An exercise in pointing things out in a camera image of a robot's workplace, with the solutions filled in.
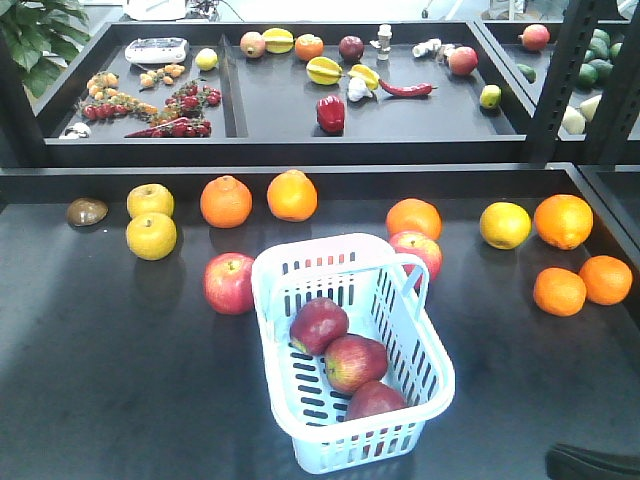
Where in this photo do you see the red chili pepper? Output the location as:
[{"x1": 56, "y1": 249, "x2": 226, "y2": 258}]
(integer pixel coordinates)
[{"x1": 378, "y1": 79, "x2": 436, "y2": 98}]

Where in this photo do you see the potted green plant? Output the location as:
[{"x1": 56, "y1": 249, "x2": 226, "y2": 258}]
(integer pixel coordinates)
[{"x1": 1, "y1": 0, "x2": 90, "y2": 98}]

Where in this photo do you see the yellow starfruit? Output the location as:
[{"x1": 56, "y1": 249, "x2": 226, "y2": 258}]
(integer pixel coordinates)
[
  {"x1": 306, "y1": 56, "x2": 343, "y2": 85},
  {"x1": 262, "y1": 27, "x2": 295, "y2": 54}
]

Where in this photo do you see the white garlic bulb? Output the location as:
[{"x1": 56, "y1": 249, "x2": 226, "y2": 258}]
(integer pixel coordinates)
[{"x1": 347, "y1": 77, "x2": 378, "y2": 102}]

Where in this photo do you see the orange with knob left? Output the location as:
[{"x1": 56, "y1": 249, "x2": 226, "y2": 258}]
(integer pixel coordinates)
[{"x1": 200, "y1": 175, "x2": 253, "y2": 228}]

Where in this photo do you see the small orange right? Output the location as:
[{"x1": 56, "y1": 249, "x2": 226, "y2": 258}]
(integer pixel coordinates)
[{"x1": 578, "y1": 255, "x2": 633, "y2": 306}]

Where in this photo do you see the yellow orange citrus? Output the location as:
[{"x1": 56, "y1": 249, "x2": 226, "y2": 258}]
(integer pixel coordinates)
[{"x1": 479, "y1": 202, "x2": 532, "y2": 250}]

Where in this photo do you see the black wooden produce stand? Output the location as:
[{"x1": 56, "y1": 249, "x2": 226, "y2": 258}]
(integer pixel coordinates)
[{"x1": 1, "y1": 22, "x2": 639, "y2": 479}]

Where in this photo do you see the dark red plum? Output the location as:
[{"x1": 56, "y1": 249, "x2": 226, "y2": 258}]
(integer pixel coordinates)
[{"x1": 338, "y1": 35, "x2": 364, "y2": 64}]

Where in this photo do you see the yellow starfruit back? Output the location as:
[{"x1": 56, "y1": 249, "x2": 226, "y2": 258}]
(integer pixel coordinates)
[{"x1": 262, "y1": 27, "x2": 295, "y2": 54}]

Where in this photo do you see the large orange grapefruit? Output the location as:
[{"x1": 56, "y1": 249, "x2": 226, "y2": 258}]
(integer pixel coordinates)
[{"x1": 386, "y1": 198, "x2": 443, "y2": 240}]

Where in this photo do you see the brown kiwi fruit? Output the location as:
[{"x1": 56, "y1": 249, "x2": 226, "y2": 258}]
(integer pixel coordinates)
[{"x1": 66, "y1": 197, "x2": 109, "y2": 227}]

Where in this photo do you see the light blue plastic basket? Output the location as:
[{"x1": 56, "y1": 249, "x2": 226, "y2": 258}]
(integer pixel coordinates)
[{"x1": 251, "y1": 233, "x2": 455, "y2": 474}]

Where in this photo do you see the black left upright post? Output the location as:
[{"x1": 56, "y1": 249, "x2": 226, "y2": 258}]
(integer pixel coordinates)
[{"x1": 522, "y1": 0, "x2": 608, "y2": 164}]

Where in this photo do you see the yellow starfruit front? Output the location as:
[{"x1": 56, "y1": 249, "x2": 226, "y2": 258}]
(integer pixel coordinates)
[{"x1": 306, "y1": 56, "x2": 343, "y2": 85}]

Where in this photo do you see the orange centre back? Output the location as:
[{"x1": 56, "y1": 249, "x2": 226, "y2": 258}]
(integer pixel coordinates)
[{"x1": 267, "y1": 169, "x2": 318, "y2": 222}]

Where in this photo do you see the small orange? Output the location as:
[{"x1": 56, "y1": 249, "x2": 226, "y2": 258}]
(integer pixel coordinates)
[
  {"x1": 578, "y1": 255, "x2": 633, "y2": 306},
  {"x1": 533, "y1": 267, "x2": 587, "y2": 317}
]

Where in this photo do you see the yellow pear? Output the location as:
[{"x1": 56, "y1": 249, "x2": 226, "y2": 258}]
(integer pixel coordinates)
[
  {"x1": 126, "y1": 212, "x2": 178, "y2": 261},
  {"x1": 126, "y1": 183, "x2": 175, "y2": 218}
]

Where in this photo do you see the small lime green fruit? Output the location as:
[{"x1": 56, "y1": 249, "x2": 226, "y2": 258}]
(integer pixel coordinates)
[{"x1": 479, "y1": 84, "x2": 502, "y2": 110}]

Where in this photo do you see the large red apple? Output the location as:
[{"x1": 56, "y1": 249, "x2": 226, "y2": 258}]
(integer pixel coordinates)
[{"x1": 389, "y1": 230, "x2": 443, "y2": 283}]

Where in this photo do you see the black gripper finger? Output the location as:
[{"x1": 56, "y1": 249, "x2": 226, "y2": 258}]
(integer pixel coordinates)
[{"x1": 545, "y1": 443, "x2": 639, "y2": 480}]

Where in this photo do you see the red apple upper tray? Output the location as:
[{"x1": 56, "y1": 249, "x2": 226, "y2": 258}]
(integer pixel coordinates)
[{"x1": 448, "y1": 46, "x2": 478, "y2": 76}]

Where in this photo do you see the black upright post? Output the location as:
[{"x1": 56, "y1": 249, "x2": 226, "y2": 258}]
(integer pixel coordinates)
[
  {"x1": 522, "y1": 0, "x2": 608, "y2": 164},
  {"x1": 597, "y1": 6, "x2": 639, "y2": 165}
]

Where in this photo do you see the red bell pepper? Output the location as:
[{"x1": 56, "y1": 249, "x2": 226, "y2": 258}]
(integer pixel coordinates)
[{"x1": 316, "y1": 95, "x2": 346, "y2": 134}]

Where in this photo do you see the white remote controller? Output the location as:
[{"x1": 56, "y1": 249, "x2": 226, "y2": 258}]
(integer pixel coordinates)
[{"x1": 124, "y1": 37, "x2": 189, "y2": 64}]

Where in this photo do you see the yellow pear upper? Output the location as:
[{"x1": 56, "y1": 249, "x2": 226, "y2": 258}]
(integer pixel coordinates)
[{"x1": 126, "y1": 183, "x2": 175, "y2": 218}]

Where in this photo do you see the orange with nub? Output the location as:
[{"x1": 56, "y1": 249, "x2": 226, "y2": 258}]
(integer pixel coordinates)
[{"x1": 534, "y1": 194, "x2": 594, "y2": 250}]

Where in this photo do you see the black right upright post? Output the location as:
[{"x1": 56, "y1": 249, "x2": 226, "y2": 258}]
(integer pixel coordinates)
[{"x1": 597, "y1": 6, "x2": 639, "y2": 165}]

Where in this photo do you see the small orange left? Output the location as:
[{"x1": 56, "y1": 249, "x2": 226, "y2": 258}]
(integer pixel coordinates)
[{"x1": 533, "y1": 267, "x2": 587, "y2": 317}]

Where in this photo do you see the yellow pear lower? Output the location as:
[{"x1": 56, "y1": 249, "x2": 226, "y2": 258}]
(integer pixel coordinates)
[{"x1": 126, "y1": 212, "x2": 178, "y2": 261}]

